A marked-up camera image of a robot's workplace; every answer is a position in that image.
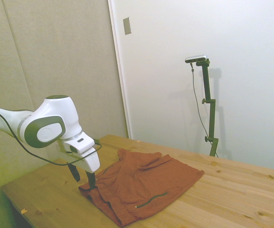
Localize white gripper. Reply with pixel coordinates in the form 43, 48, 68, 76
60, 147, 101, 190

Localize rust red shorts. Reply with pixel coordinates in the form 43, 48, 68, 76
78, 148, 205, 228

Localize white door frame trim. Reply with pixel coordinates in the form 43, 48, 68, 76
107, 0, 133, 140

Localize black articulated camera stand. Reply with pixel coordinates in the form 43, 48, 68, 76
196, 59, 220, 157

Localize grey wall plate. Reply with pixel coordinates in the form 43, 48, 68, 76
123, 17, 132, 36

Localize silver bar camera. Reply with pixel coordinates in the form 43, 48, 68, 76
185, 55, 208, 64

